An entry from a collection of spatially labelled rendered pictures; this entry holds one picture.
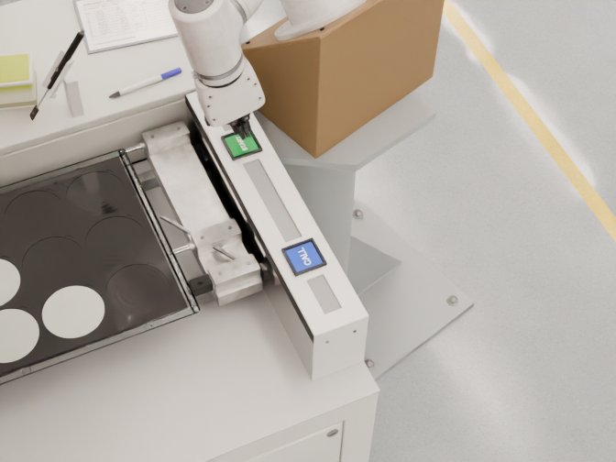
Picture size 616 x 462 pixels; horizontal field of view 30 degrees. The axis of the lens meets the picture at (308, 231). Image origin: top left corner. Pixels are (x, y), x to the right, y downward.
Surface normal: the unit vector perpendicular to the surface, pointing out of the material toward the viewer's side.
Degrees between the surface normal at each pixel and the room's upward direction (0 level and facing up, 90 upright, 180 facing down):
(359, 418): 90
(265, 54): 90
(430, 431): 0
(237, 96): 90
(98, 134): 90
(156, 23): 0
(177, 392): 0
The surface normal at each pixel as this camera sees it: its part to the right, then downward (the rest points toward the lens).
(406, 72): 0.68, 0.60
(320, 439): 0.42, 0.74
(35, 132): 0.02, -0.59
